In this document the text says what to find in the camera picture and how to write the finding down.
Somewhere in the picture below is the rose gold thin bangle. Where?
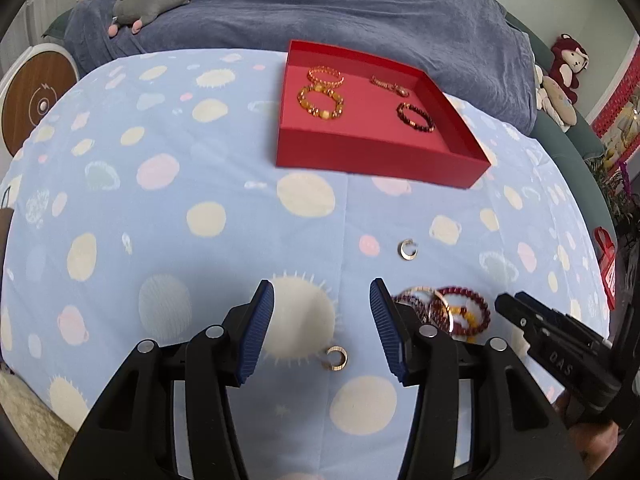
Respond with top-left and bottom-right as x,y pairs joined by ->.
398,286 -> 454,334

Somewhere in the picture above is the garnet multi-strand bead bracelet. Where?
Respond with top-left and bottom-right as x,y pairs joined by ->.
391,292 -> 454,334

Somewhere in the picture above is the orange yellow bead bracelet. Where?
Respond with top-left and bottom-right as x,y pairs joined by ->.
449,304 -> 483,344

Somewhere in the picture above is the dark red bead bracelet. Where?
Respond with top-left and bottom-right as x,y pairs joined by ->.
434,285 -> 494,345

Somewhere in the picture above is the gold hoop earring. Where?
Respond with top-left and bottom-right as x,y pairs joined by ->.
322,346 -> 348,372

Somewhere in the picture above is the black bead bracelet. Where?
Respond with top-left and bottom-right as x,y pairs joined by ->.
395,102 -> 436,136

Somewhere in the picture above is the gold wrist watch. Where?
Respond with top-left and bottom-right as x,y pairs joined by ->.
370,76 -> 410,98

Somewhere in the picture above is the gold twisted bangle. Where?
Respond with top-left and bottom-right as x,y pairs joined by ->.
307,66 -> 345,89

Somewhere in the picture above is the person's hand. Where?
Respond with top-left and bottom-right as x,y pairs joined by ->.
568,422 -> 618,477

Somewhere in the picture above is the red gift bag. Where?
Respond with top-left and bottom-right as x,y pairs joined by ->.
594,226 -> 616,311

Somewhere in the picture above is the light blue planet bedsheet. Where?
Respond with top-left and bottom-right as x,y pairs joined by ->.
1,50 -> 610,479

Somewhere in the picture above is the beige plush toy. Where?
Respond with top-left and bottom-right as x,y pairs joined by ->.
535,65 -> 577,132

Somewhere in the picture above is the red monkey plush toy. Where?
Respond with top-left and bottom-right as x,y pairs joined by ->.
549,34 -> 589,104

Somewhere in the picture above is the red cardboard tray box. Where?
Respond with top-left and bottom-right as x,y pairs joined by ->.
276,40 -> 490,188

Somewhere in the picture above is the dark blue blanket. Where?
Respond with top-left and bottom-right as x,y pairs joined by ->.
64,0 -> 537,133

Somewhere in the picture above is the round wooden white side table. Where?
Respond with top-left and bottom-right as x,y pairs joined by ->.
1,42 -> 79,157

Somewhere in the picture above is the teal bed frame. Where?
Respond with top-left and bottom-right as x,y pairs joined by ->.
504,12 -> 618,246

